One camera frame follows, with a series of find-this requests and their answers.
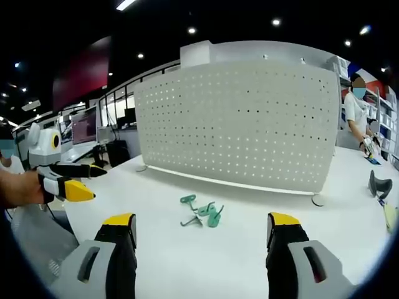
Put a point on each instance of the green hook assembly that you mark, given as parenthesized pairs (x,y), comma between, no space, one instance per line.
(205,209)
(214,220)
(188,198)

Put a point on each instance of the blue flat item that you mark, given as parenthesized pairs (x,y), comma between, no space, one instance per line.
(373,161)

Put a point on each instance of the white storage shelf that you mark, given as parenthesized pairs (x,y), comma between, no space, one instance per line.
(385,106)

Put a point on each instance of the grey mesh chair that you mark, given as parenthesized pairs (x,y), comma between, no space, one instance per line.
(40,240)

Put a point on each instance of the black office chair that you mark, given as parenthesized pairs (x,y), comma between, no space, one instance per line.
(118,153)

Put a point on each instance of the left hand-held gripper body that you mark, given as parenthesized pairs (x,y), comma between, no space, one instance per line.
(43,148)

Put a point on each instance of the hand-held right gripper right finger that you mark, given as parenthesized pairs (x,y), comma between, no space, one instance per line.
(299,274)

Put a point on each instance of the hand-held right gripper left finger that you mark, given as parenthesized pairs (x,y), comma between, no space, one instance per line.
(93,274)

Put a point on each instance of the computer monitor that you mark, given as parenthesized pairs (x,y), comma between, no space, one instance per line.
(84,126)

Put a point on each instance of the white perforated mounting plate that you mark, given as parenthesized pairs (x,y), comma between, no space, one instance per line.
(237,124)

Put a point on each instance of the person's left hand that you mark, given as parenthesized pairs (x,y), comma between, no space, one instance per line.
(18,188)

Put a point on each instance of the pale yellow cloth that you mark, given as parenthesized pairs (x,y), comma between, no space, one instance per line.
(392,218)

